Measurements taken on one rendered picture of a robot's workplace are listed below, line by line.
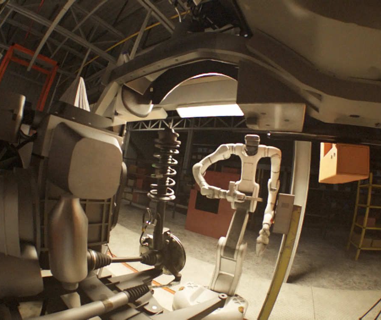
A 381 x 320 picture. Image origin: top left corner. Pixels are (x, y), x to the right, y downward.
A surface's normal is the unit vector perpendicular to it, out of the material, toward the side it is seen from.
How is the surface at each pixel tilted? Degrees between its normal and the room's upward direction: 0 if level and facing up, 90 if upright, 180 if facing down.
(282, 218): 90
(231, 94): 90
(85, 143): 90
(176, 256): 90
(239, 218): 59
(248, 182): 100
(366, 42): 180
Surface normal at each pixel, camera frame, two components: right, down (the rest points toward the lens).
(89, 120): 0.86, -0.04
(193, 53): -0.18, 0.98
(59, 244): 0.24, -0.06
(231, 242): -0.33, -0.64
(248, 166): -0.49, 0.04
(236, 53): -0.80, 0.48
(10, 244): 0.69, 0.04
